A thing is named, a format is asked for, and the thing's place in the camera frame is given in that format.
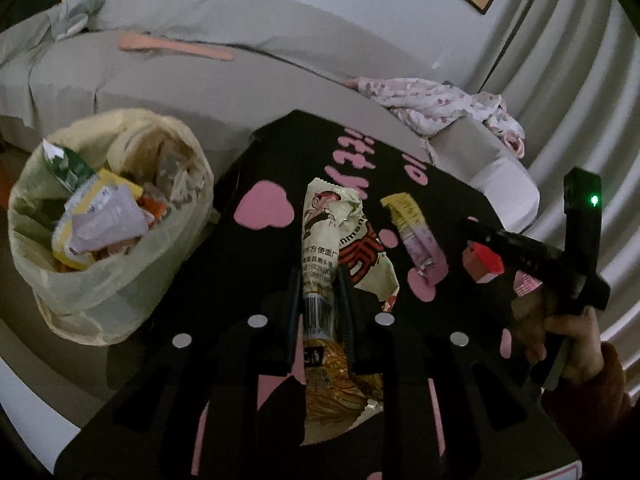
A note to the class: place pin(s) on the pink floral blanket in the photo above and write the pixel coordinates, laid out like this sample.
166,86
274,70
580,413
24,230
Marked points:
427,107

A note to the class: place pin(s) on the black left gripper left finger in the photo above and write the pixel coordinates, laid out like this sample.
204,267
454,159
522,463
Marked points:
293,347

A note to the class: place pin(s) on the yellow white snack wrapper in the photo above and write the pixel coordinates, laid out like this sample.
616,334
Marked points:
91,193

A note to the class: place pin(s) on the black pink table cloth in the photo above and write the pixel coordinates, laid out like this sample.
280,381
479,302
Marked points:
211,399

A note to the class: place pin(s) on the grey covered sofa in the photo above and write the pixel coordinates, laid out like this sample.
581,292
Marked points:
287,56

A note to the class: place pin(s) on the yellow pink wrapper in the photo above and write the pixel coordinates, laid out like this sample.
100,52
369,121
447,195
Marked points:
422,247

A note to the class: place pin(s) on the grey plush toy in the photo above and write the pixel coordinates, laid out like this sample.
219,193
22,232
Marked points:
70,17

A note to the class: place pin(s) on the cream noodle packet wrapper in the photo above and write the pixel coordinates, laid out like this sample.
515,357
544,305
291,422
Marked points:
336,232

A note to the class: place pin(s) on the green white carton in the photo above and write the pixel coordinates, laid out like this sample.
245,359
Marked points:
68,167

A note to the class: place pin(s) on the orange flat stick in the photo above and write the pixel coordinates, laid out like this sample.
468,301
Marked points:
131,41

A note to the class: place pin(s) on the right hand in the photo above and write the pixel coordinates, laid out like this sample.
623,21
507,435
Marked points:
534,323

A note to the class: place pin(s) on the red white wrapper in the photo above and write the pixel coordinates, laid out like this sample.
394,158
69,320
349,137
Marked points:
482,263

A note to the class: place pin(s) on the yellow plastic trash bag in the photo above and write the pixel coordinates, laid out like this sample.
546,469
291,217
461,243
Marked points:
107,302

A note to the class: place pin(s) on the pale purple wrapper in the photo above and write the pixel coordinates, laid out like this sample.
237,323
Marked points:
116,219

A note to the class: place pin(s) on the grey curtain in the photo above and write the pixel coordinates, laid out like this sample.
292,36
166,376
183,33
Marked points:
569,72

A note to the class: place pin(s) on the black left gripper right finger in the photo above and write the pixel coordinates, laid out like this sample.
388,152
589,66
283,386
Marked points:
344,324

